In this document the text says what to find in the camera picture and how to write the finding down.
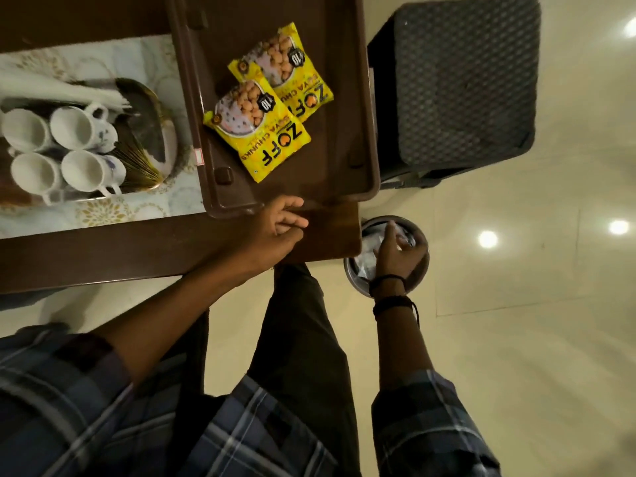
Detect plaid shirt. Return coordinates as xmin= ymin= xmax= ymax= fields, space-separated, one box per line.
xmin=0 ymin=322 xmax=503 ymax=477

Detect white ceramic cup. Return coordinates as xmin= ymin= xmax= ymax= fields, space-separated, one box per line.
xmin=0 ymin=107 xmax=54 ymax=154
xmin=49 ymin=101 xmax=119 ymax=154
xmin=60 ymin=149 xmax=127 ymax=198
xmin=9 ymin=152 xmax=66 ymax=207

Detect round metal waste bin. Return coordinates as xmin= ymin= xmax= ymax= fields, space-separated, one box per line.
xmin=343 ymin=215 xmax=431 ymax=299

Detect black plastic stool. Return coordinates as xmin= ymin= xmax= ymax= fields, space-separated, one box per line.
xmin=367 ymin=0 xmax=541 ymax=189

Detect thin black wristband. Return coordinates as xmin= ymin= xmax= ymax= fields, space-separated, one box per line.
xmin=368 ymin=274 xmax=407 ymax=297

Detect person's left forearm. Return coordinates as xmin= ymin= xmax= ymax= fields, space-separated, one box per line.
xmin=94 ymin=252 xmax=259 ymax=383

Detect person's right forearm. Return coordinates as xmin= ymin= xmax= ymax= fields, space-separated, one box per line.
xmin=375 ymin=282 xmax=436 ymax=391

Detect white paper napkins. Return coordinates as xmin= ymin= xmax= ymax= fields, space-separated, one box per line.
xmin=0 ymin=69 xmax=131 ymax=113

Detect dark trousers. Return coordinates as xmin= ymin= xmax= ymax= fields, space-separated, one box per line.
xmin=178 ymin=262 xmax=364 ymax=477

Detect floral placemat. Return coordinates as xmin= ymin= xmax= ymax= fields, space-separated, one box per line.
xmin=0 ymin=34 xmax=207 ymax=239

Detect person's right hand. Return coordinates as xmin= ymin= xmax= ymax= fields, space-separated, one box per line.
xmin=375 ymin=221 xmax=429 ymax=282

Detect black beaded bracelet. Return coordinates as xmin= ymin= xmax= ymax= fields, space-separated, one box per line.
xmin=372 ymin=295 xmax=421 ymax=329

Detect leaf print serving tray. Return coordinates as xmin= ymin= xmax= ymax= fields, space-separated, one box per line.
xmin=0 ymin=76 xmax=179 ymax=207

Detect brown plastic tray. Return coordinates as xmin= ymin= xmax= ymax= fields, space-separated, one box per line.
xmin=166 ymin=0 xmax=381 ymax=219

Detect person's left hand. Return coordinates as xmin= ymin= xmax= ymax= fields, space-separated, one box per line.
xmin=238 ymin=195 xmax=310 ymax=279

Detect yellow snack packet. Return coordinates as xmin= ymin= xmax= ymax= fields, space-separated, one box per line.
xmin=203 ymin=79 xmax=313 ymax=184
xmin=228 ymin=22 xmax=335 ymax=124

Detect brown wooden table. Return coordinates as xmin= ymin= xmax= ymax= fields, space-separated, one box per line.
xmin=0 ymin=0 xmax=362 ymax=293

